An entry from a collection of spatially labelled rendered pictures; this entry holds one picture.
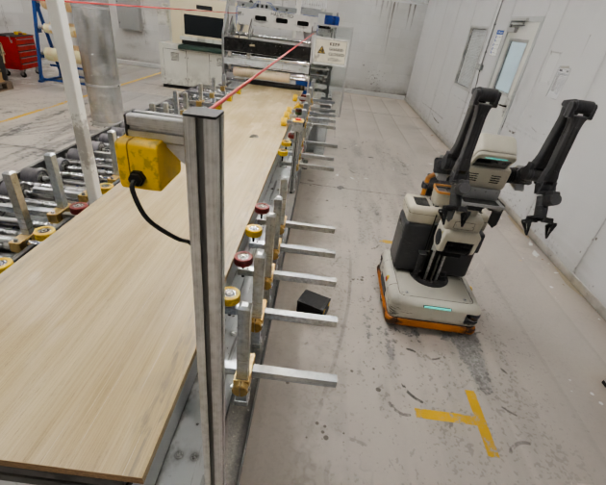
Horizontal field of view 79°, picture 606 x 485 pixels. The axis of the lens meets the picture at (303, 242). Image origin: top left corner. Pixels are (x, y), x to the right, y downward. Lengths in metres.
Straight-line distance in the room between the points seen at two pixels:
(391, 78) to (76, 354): 11.47
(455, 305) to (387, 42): 10.00
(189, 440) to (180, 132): 1.08
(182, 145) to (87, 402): 0.84
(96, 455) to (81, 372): 0.26
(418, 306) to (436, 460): 0.92
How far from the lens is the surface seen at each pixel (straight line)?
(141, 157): 0.48
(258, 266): 1.24
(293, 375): 1.27
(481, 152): 2.18
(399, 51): 12.05
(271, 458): 2.05
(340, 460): 2.08
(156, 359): 1.22
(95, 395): 1.18
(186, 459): 1.35
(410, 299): 2.60
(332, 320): 1.42
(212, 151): 0.46
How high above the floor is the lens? 1.81
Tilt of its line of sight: 31 degrees down
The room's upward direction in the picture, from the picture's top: 7 degrees clockwise
